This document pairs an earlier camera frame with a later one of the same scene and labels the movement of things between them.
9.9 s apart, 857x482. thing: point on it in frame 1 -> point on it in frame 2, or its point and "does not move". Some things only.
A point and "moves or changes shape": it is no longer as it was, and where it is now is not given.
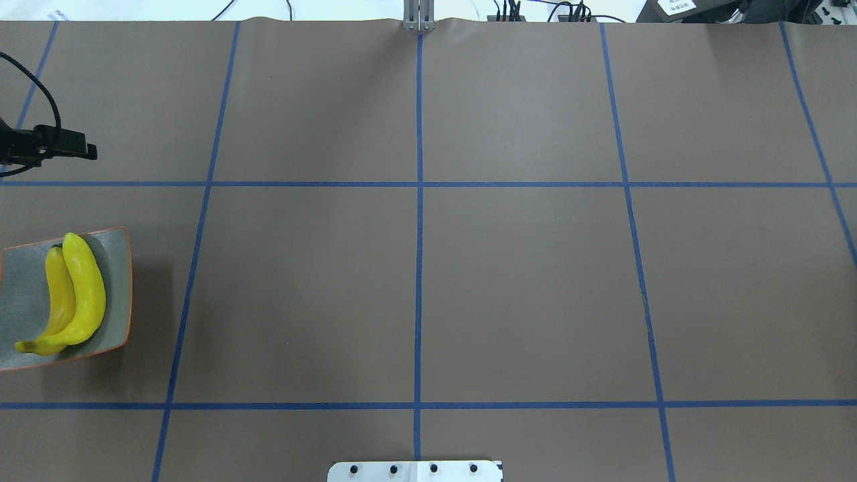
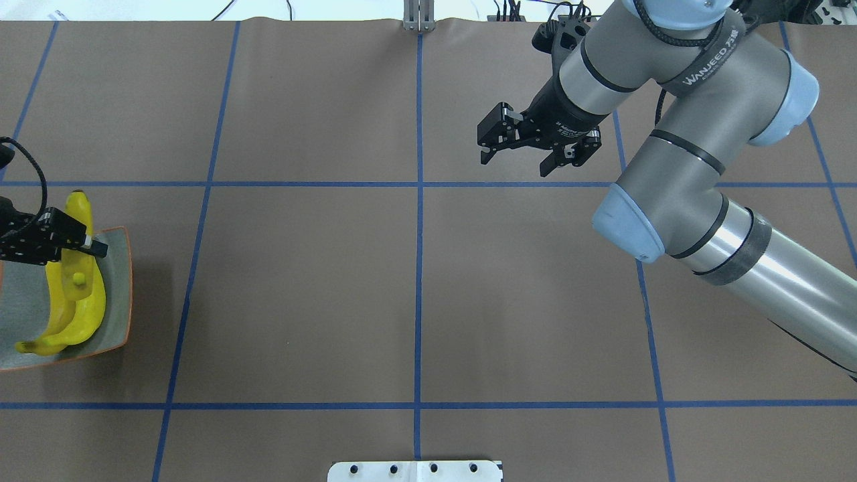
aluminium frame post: (418, 15) does not move
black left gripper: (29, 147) -> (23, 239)
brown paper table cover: (595, 251) does not move
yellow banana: (90, 296) moves or changes shape
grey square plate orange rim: (25, 300) does not move
